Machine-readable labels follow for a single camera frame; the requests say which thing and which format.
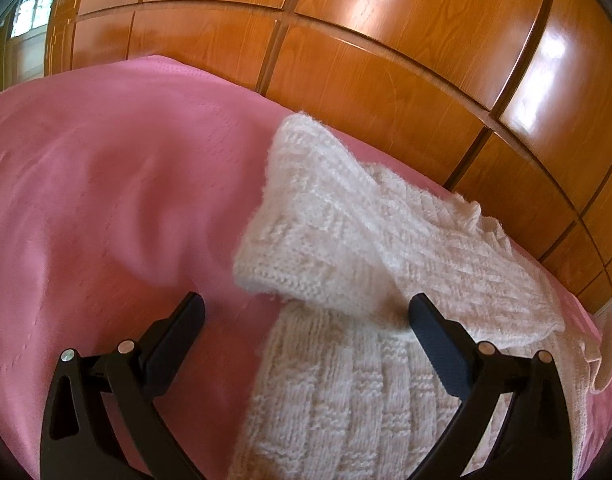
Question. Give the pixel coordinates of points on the wooden panelled wardrobe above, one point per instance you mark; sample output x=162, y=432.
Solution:
x=385, y=60

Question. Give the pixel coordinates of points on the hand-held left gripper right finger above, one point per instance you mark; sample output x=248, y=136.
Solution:
x=435, y=332

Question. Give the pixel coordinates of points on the pink bed blanket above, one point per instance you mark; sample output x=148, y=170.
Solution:
x=106, y=200

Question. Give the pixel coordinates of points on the white knitted sweater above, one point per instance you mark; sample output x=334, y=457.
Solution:
x=346, y=240

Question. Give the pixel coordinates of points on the window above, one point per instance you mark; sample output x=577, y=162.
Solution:
x=33, y=5

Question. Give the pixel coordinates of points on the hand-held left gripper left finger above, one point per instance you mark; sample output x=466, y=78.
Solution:
x=182, y=327

